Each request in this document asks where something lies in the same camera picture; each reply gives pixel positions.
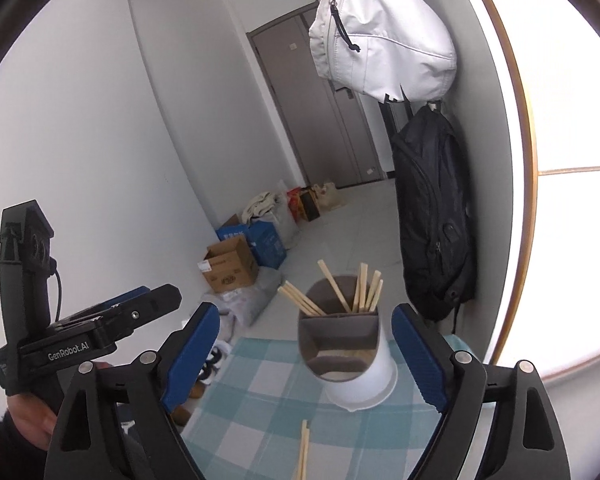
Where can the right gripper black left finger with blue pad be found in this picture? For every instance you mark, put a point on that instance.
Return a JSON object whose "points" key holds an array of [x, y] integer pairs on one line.
{"points": [[88, 442]]}

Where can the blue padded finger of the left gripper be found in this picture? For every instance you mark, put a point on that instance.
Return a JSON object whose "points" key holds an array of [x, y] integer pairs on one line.
{"points": [[120, 295]]}

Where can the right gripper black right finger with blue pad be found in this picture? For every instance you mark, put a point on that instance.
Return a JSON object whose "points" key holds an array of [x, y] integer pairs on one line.
{"points": [[524, 440]]}

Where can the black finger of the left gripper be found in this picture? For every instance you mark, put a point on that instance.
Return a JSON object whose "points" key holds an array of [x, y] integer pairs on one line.
{"points": [[121, 320]]}

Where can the person's left hand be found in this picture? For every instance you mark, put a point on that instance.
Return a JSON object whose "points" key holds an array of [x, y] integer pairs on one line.
{"points": [[33, 418]]}

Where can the brown cardboard box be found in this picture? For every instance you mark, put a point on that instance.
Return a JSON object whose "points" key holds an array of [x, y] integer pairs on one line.
{"points": [[229, 265]]}

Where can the crumpled white plastic bags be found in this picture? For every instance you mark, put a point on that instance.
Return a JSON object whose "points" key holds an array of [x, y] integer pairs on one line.
{"points": [[247, 303]]}

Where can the teal white checked tablecloth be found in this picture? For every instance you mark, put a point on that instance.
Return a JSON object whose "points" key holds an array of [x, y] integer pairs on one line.
{"points": [[248, 423]]}

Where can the blue cardboard box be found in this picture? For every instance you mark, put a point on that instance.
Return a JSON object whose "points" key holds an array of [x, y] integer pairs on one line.
{"points": [[263, 240]]}

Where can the beige tote bag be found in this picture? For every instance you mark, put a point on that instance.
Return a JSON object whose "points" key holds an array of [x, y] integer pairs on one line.
{"points": [[268, 207]]}

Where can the beige chopstick in cup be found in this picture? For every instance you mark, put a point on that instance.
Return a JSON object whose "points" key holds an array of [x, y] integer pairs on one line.
{"points": [[376, 297], [300, 300], [361, 288], [374, 284], [334, 285]]}

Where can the white utensil holder cup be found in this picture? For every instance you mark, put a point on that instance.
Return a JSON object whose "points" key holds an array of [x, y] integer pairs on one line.
{"points": [[348, 353]]}

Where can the orange black bag on floor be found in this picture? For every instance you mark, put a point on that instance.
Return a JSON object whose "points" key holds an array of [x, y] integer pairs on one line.
{"points": [[302, 204]]}

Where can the black hanging backpack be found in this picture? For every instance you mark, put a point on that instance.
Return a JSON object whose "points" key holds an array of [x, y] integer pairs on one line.
{"points": [[437, 238]]}

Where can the grey door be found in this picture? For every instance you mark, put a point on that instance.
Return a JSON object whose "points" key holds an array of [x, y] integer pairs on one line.
{"points": [[325, 122]]}

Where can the white hanging backpack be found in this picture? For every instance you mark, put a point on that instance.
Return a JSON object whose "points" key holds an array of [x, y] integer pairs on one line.
{"points": [[390, 50]]}

